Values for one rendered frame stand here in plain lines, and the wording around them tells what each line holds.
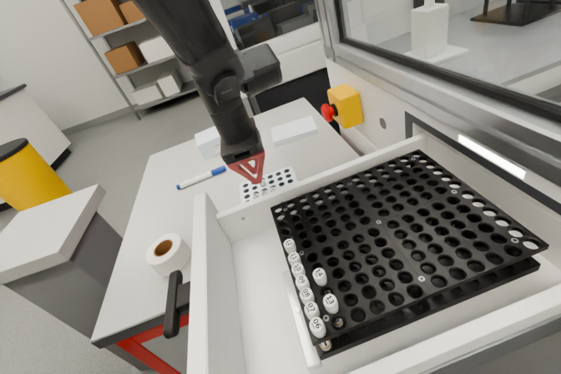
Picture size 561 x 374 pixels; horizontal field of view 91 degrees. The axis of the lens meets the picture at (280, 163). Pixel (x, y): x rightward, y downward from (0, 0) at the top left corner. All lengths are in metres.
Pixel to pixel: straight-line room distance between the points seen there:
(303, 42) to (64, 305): 1.13
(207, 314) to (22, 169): 2.55
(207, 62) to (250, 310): 0.29
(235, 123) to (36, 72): 4.78
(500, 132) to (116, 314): 0.62
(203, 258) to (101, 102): 4.70
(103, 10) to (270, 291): 3.96
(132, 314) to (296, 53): 0.88
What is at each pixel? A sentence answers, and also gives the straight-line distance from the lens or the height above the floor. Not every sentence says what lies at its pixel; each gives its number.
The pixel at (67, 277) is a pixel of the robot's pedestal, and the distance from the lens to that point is 1.03.
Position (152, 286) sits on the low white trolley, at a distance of 0.60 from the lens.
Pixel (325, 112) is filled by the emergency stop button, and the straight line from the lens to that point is 0.60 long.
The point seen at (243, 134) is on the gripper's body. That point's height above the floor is 0.96.
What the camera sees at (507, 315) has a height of 0.89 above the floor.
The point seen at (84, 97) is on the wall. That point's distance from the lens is 5.03.
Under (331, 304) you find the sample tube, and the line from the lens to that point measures 0.27.
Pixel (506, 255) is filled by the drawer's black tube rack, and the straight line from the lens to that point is 0.32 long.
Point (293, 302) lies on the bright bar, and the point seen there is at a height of 0.85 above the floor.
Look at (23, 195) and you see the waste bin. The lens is 2.84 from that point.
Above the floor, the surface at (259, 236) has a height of 0.84.
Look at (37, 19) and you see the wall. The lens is 4.93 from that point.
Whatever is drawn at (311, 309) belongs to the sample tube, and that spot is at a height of 0.91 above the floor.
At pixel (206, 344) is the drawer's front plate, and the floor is 0.93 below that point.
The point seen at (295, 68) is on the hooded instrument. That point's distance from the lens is 1.06.
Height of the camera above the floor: 1.16
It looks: 34 degrees down
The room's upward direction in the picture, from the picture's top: 20 degrees counter-clockwise
